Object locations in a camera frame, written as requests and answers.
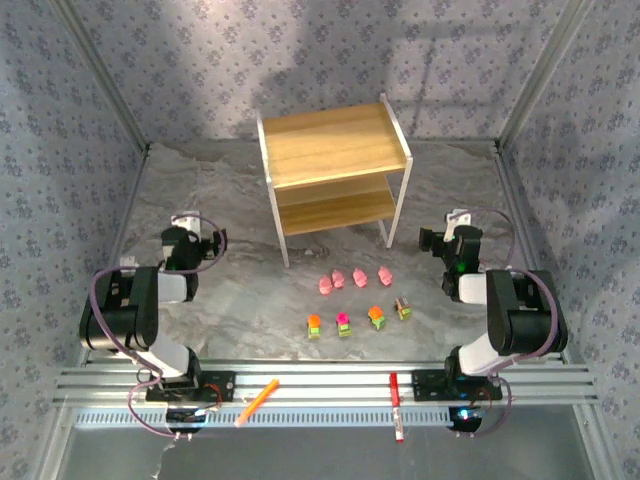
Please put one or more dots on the pink pig toy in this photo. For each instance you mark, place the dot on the pink pig toy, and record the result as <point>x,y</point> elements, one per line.
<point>360,278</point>
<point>385,275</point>
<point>338,279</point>
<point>326,285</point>

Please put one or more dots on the green toy car brown top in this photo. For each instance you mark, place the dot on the green toy car brown top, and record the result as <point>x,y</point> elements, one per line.
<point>403,308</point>

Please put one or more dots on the green toy car orange top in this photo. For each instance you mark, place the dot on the green toy car orange top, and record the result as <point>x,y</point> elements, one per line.
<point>377,318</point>
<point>314,326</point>

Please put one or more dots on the green toy car pink top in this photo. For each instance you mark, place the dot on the green toy car pink top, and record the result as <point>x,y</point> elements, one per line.
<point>344,324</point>

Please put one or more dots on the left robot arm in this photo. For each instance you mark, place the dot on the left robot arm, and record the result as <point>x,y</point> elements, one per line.
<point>120,310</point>

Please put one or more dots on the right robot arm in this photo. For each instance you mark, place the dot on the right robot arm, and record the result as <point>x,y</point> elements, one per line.
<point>525,310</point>

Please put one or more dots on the red white marker pen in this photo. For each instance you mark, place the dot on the red white marker pen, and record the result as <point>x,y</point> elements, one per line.
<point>395,390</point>

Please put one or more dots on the orange marker pen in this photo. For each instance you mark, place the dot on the orange marker pen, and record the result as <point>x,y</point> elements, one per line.
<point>256,403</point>

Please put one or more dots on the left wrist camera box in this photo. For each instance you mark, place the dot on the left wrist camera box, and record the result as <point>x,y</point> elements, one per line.
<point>186,222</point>

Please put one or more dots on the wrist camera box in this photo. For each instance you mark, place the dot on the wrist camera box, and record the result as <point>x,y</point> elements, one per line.
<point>458,221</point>
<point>186,222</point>

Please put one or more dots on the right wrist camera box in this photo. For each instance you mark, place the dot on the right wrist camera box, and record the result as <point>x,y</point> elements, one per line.
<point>458,221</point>

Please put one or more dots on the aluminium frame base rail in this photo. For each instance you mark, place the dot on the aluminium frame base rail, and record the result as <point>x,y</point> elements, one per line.
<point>516,200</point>
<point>129,200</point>

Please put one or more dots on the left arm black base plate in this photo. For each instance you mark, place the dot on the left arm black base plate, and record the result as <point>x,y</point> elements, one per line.
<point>227,385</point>

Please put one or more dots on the wooden shelf white frame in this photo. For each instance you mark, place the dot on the wooden shelf white frame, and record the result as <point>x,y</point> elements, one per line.
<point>330,135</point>

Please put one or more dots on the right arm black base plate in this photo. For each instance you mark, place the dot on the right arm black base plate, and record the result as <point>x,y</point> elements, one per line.
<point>425,385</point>

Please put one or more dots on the aluminium mounting rail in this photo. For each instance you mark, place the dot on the aluminium mounting rail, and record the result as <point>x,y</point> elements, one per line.
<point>325,385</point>

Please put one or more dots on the aluminium frame post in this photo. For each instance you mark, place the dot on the aluminium frame post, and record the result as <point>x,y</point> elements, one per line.
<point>541,75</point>
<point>103,75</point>

